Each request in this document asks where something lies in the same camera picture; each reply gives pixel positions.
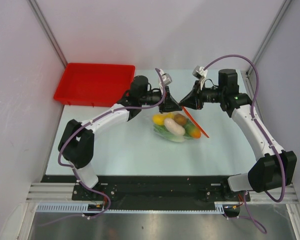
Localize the white slotted cable duct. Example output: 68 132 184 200
35 202 225 214

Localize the yellow fake lemon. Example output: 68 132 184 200
152 112 175 126

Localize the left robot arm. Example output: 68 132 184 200
58 73 181 200

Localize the orange green fake mango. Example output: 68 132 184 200
184 123 201 139

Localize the clear zip top bag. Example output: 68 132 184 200
151 106 210 143

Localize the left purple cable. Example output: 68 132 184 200
37 67 167 227

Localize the green fake lettuce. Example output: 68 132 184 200
153 124 193 143

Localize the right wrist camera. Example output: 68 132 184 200
192 65 208 80

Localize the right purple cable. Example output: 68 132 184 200
203 54 287 235

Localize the aluminium frame rail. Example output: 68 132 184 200
26 182 77 203

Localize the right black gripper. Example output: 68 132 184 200
179 80 225 110

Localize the brown fake kiwi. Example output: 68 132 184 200
173 113 188 126

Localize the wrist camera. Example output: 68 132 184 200
192 65 208 80
158 68 172 86

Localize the purple cable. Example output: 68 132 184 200
37 67 167 227
203 54 287 235

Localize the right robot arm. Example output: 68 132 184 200
179 66 297 201

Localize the red plastic tray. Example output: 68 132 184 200
53 62 136 107

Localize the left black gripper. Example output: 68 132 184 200
139 86 182 114

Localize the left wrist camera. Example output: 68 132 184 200
158 68 172 86

